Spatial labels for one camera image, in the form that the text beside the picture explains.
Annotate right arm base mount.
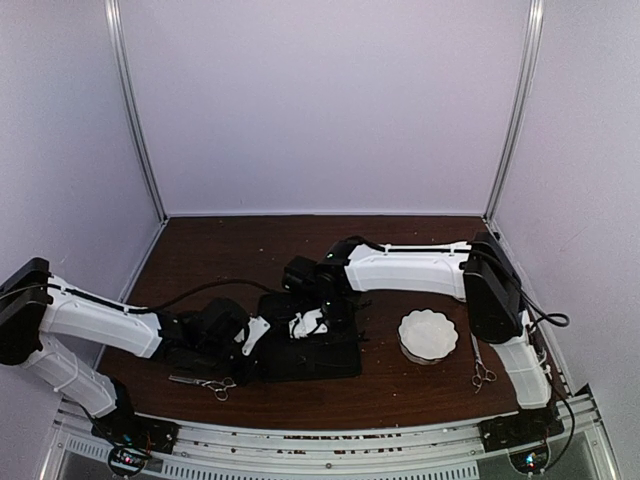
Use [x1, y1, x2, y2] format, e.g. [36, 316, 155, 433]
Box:
[478, 410, 564, 476]

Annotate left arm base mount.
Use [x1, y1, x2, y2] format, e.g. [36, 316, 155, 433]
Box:
[90, 415, 179, 478]

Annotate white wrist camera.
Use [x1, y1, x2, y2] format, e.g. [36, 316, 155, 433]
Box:
[234, 316, 271, 357]
[288, 309, 328, 340]

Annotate silver thinning scissors left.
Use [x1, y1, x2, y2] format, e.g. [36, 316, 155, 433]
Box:
[168, 375, 238, 402]

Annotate aluminium frame post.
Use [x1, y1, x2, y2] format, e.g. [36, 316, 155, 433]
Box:
[483, 0, 545, 225]
[104, 0, 168, 223]

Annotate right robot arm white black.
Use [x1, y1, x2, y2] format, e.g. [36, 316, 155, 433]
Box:
[282, 232, 551, 442]

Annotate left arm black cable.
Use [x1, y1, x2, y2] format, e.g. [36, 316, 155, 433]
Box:
[0, 279, 276, 321]

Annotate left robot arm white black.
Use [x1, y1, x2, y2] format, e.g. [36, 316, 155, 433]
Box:
[1, 257, 270, 444]

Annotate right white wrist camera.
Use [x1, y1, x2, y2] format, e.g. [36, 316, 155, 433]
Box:
[288, 309, 328, 340]

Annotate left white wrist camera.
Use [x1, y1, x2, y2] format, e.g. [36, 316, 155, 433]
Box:
[234, 316, 271, 357]

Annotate white scalloped bowl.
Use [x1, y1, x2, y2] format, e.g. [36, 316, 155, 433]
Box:
[397, 309, 459, 366]

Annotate left aluminium frame post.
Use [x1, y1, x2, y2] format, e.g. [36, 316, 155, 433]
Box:
[104, 0, 168, 223]

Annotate front aluminium rail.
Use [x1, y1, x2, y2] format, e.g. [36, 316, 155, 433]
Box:
[35, 394, 622, 479]

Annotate right aluminium frame post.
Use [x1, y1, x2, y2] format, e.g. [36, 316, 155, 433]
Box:
[483, 0, 545, 225]

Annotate black zippered tool case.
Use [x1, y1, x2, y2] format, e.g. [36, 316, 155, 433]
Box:
[255, 293, 362, 383]

